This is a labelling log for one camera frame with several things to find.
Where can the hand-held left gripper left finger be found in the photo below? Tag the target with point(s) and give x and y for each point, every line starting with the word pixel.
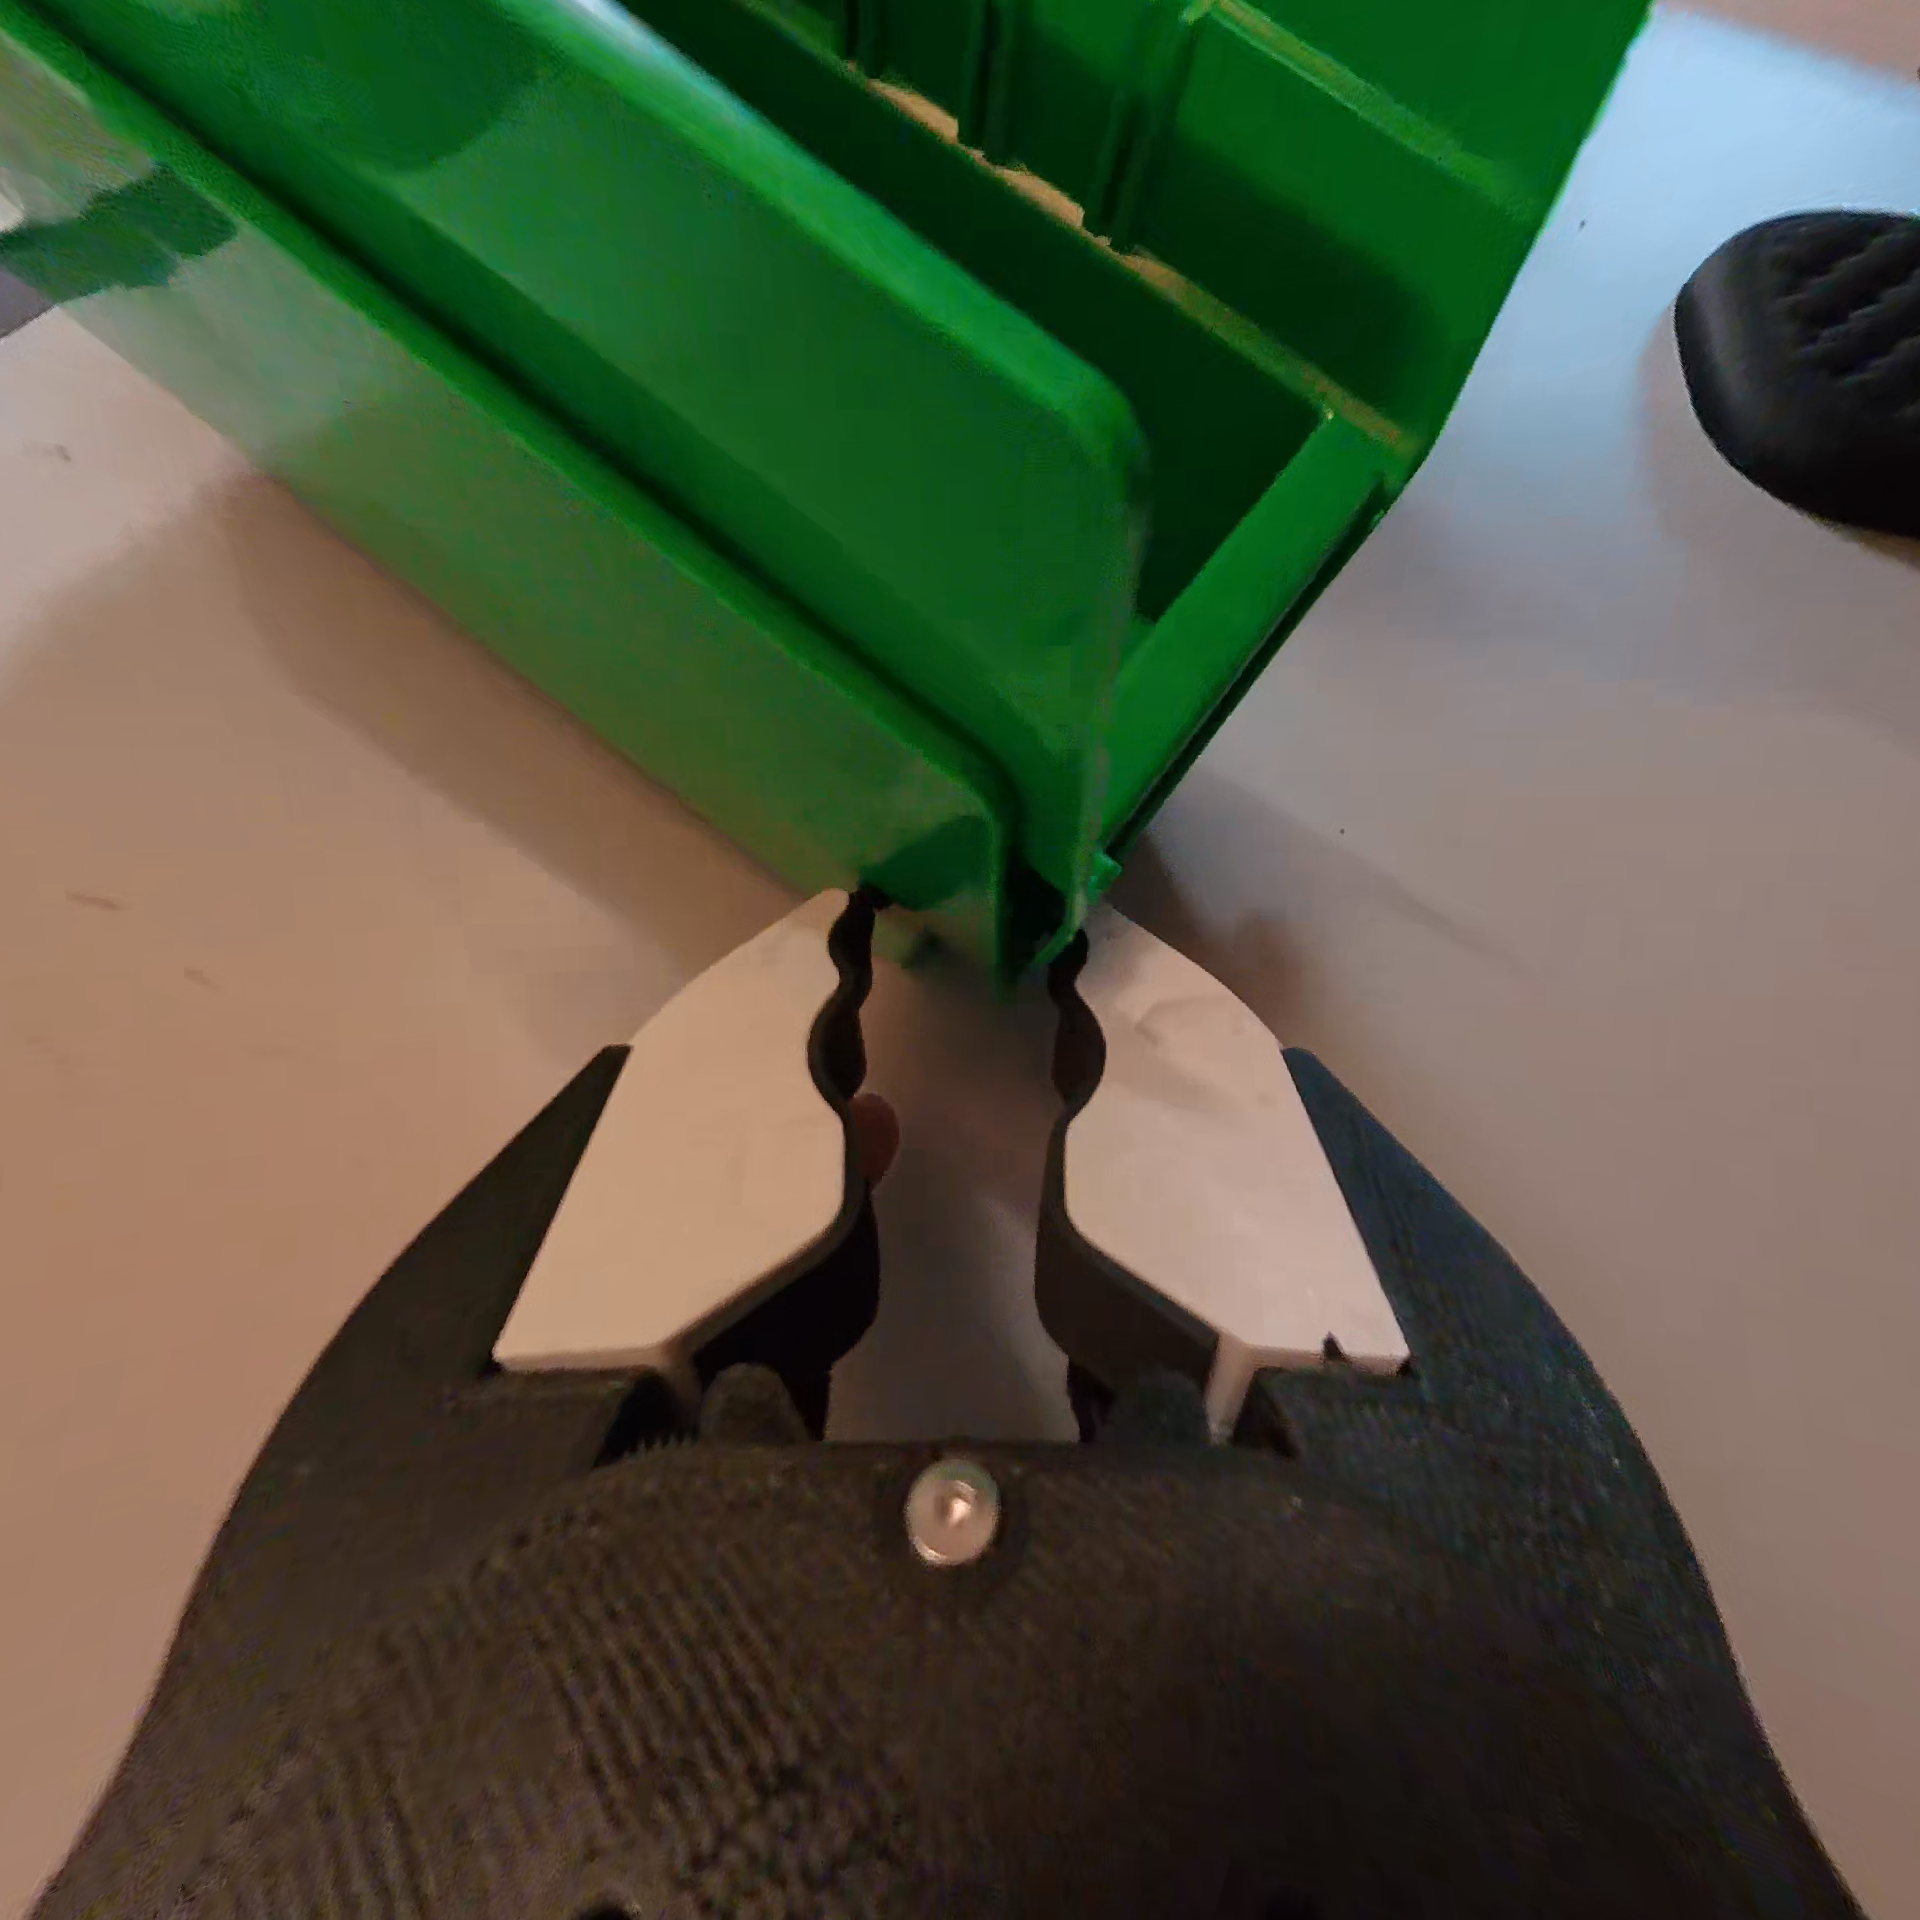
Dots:
pixel 705 1141

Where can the white desk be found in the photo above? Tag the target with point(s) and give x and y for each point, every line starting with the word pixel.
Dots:
pixel 1575 824

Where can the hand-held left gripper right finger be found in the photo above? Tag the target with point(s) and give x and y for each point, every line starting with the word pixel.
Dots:
pixel 1201 1155

